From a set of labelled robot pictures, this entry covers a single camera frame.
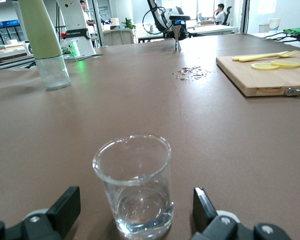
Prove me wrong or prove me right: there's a seated person white shirt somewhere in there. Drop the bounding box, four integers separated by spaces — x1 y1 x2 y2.
211 3 227 26

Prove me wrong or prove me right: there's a black desk cable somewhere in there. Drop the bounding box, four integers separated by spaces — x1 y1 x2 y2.
264 31 300 44

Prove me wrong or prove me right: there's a green cloth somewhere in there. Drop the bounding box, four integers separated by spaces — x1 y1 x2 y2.
282 25 300 35

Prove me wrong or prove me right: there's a yellow plastic fork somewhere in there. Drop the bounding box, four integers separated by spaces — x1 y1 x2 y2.
238 49 300 63

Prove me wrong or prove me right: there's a black office chair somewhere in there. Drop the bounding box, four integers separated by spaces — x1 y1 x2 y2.
221 5 234 27

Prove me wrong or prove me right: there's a clear glass beaker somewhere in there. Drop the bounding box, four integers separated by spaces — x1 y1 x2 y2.
92 133 175 240

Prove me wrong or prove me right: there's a white paper cup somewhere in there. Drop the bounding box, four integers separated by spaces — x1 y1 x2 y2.
268 17 282 32

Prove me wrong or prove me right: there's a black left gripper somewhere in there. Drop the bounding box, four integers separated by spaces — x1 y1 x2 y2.
164 29 191 41

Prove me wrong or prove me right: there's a green potted plant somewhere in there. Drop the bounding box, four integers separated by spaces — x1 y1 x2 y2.
121 17 137 31

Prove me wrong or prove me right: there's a blue fronted fridge cabinet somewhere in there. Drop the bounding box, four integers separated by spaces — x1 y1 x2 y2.
0 19 22 47

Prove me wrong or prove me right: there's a metal cutting board handle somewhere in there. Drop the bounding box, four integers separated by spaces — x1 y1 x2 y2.
283 87 300 97

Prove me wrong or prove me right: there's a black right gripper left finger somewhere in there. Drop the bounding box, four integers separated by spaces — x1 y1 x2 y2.
0 186 82 240

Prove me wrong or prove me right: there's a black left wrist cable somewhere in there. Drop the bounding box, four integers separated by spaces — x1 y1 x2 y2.
141 6 171 36

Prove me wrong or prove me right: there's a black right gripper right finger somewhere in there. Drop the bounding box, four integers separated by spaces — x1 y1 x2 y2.
189 186 293 240

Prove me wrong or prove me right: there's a steel double jigger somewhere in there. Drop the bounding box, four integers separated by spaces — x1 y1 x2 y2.
170 25 183 52

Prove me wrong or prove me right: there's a wooden cutting board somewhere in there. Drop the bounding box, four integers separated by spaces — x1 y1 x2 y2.
215 50 300 98

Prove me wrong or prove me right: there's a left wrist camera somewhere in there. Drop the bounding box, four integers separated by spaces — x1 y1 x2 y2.
169 14 192 26

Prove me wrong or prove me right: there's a green sleeved glass bottle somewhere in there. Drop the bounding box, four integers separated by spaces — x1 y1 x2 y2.
17 0 72 91

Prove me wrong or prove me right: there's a standing person white shirt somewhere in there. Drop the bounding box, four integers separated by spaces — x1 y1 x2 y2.
79 0 96 27

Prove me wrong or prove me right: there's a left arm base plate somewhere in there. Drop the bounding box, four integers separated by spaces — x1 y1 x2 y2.
61 52 104 63

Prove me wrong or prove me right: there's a yellow lemon slice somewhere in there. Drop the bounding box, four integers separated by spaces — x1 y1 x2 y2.
250 62 281 71
270 60 300 69

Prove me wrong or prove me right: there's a spilled liquid puddle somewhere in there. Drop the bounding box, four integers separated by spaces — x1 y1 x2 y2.
171 65 212 82

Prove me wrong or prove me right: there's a grey padded chair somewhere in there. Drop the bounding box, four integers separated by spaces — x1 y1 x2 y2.
102 27 135 47

